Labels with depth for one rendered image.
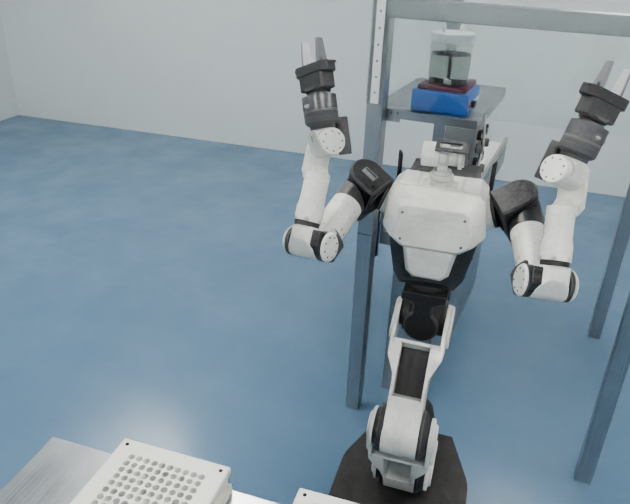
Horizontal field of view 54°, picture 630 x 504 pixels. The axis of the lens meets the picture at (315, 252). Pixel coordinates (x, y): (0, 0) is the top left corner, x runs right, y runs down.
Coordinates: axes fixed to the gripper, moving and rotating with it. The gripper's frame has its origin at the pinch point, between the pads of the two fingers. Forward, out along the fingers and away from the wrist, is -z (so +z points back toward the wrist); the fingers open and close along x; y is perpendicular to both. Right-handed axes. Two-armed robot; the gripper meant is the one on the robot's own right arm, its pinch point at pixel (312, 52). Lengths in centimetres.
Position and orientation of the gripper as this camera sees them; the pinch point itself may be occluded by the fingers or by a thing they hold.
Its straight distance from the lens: 165.1
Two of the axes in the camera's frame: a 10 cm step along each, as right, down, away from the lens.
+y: -7.4, 1.6, -6.5
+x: 6.6, -0.2, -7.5
